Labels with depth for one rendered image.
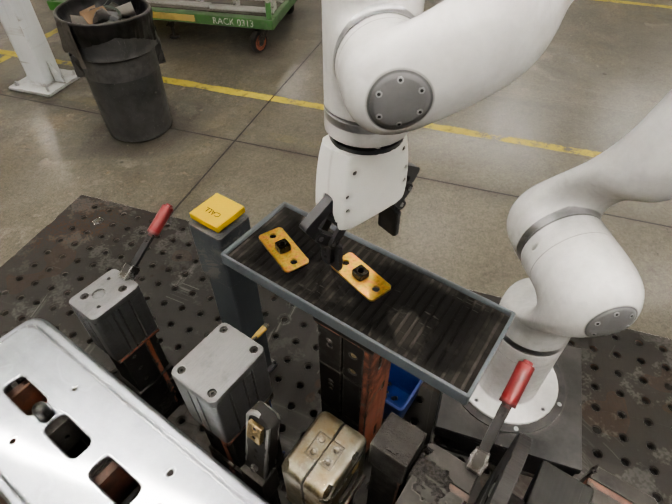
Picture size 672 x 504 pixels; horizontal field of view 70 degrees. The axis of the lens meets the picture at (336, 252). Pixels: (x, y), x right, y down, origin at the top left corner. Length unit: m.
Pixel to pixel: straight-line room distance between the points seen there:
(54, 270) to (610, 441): 1.36
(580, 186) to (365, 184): 0.32
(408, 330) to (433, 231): 1.86
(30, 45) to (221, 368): 3.56
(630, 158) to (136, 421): 0.71
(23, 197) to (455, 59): 2.86
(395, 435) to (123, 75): 2.66
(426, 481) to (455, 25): 0.46
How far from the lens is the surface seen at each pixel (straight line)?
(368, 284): 0.63
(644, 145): 0.66
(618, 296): 0.66
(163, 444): 0.73
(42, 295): 1.41
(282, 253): 0.67
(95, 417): 0.78
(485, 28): 0.36
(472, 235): 2.46
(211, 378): 0.63
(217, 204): 0.77
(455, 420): 0.97
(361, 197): 0.50
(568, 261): 0.67
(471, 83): 0.36
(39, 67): 4.08
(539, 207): 0.72
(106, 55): 2.95
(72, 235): 1.55
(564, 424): 1.02
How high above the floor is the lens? 1.64
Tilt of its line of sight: 46 degrees down
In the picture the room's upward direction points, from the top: straight up
